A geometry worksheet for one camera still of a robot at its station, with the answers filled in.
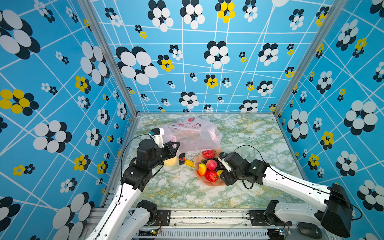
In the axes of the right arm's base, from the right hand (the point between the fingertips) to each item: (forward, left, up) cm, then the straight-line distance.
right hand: (226, 173), depth 80 cm
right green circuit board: (-26, -22, -9) cm, 35 cm away
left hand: (+6, +23, +20) cm, 31 cm away
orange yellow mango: (0, +4, +1) cm, 4 cm away
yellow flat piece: (+9, +20, -7) cm, 23 cm away
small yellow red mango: (+2, +13, 0) cm, 13 cm away
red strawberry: (+12, +9, -1) cm, 15 cm away
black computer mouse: (-24, -37, -7) cm, 45 cm away
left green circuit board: (-26, +39, -10) cm, 48 cm away
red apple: (-1, +8, -2) cm, 8 cm away
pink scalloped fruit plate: (+9, +16, -4) cm, 18 cm away
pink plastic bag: (+32, +20, -8) cm, 39 cm away
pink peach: (+4, +8, +2) cm, 9 cm away
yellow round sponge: (+9, +32, -5) cm, 34 cm away
